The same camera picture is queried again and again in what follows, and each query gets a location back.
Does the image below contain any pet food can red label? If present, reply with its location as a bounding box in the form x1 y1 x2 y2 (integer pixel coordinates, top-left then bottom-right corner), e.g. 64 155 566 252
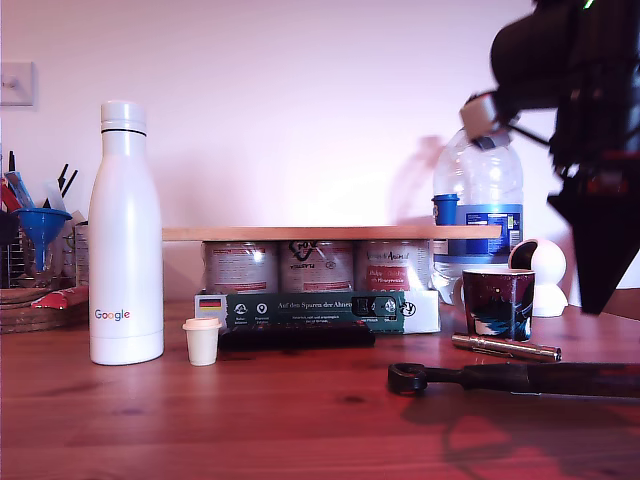
354 239 432 292

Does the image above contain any white round security camera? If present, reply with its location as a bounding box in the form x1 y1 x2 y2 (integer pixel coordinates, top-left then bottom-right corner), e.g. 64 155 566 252
508 238 569 319

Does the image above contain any dark printed mug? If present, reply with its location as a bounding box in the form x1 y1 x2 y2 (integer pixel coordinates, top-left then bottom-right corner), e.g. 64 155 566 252
452 267 536 344

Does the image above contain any clear glass jar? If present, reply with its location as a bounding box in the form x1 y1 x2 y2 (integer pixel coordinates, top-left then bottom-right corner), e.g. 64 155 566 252
19 234 66 289

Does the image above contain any small blue container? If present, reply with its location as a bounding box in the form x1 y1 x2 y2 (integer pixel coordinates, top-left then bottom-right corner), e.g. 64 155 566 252
431 193 459 226

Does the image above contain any white Google steel bottle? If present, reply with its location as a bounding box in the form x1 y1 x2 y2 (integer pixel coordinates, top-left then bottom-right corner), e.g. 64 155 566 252
89 100 166 366

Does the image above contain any small cream lidded cup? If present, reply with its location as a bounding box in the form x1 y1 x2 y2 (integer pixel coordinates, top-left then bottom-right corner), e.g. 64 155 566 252
181 317 222 368

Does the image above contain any cork trivet stack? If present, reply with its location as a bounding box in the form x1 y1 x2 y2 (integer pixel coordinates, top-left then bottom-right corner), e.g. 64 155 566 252
0 287 90 335

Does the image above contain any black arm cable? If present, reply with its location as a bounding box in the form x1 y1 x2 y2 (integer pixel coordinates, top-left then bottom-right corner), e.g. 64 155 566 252
509 123 552 148

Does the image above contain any wooden shelf board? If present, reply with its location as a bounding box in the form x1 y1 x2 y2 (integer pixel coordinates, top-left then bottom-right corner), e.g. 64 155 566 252
161 224 503 244

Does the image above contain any black bottle opener wooden handle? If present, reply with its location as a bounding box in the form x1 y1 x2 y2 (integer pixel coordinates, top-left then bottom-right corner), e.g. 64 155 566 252
387 360 640 401

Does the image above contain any green white cardboard tray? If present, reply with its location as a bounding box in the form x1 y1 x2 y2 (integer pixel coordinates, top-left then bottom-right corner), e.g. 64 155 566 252
193 288 442 335

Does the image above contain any large clear water bottle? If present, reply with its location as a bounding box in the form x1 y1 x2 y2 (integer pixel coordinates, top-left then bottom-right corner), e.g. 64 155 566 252
430 124 525 305

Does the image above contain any metal wire rack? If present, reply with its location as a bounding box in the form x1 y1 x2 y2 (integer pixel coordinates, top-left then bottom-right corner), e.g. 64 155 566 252
0 209 24 290

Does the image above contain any white wall light switch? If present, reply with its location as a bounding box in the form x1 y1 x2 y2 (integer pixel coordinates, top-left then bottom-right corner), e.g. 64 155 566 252
0 60 39 108

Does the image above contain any blue plastic funnel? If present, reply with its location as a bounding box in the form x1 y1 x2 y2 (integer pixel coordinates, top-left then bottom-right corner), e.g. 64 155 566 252
12 207 74 274

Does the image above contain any silver pen flashlight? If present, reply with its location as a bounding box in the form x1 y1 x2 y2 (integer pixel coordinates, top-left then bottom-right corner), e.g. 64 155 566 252
451 332 562 362

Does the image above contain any red foil packet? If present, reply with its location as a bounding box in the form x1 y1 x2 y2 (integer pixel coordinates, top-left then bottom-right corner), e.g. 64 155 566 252
30 285 91 312

